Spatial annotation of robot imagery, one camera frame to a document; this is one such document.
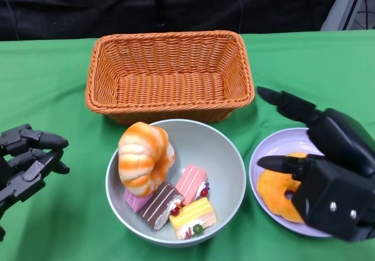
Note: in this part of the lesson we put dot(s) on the pale grey bowl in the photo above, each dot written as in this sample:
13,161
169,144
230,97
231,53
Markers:
214,155

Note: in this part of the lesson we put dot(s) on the yellow donut bread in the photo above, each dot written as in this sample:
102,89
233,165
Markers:
272,188

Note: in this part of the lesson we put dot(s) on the black backdrop cloth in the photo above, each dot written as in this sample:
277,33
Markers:
88,6

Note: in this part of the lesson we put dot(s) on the brown chocolate toy cake slice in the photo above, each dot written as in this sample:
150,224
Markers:
159,202

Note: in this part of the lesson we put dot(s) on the yellow toy cake slice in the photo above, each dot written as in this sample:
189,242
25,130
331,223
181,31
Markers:
193,214

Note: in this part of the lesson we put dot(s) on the grey metal frame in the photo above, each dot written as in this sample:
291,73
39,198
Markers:
337,12

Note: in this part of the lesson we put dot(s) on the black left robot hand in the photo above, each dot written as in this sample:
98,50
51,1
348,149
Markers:
29,138

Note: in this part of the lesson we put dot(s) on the lavender plate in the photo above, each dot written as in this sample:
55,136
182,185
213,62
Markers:
281,144

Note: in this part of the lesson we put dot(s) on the pink toy cake slice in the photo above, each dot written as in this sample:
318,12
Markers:
190,182

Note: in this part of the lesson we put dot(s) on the black stand pole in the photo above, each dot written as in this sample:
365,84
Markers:
159,3

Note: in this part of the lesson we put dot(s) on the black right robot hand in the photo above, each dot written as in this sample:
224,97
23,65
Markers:
337,185

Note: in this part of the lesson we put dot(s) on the orange striped toy pumpkin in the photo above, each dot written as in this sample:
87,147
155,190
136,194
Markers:
140,158

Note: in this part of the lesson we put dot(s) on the orange wicker basket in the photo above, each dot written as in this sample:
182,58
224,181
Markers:
170,91

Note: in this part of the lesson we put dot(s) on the green tablecloth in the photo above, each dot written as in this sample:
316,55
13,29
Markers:
44,82

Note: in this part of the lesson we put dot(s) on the magenta toy cake slice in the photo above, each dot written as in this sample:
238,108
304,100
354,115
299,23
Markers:
136,201

